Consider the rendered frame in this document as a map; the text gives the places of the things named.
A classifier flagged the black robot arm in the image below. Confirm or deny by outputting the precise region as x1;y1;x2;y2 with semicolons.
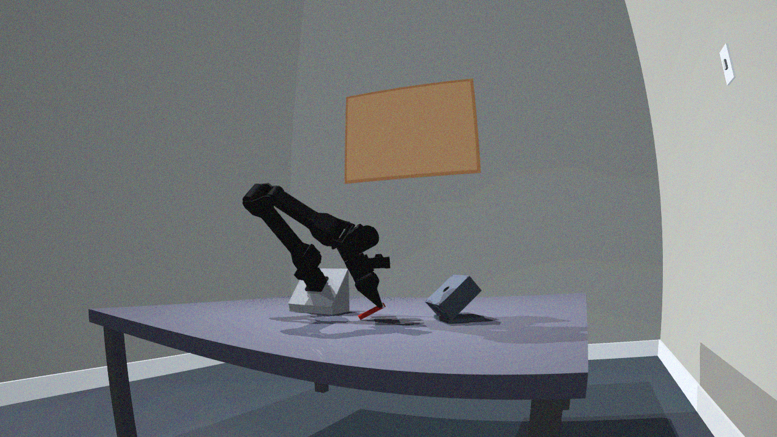
243;183;390;292

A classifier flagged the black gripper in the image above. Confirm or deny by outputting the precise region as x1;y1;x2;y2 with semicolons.
344;253;382;308

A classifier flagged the dark red peg with white band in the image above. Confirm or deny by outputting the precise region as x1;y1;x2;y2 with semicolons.
358;303;385;320

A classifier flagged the light blue sloped panel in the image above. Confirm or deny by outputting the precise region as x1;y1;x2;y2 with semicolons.
425;274;484;324

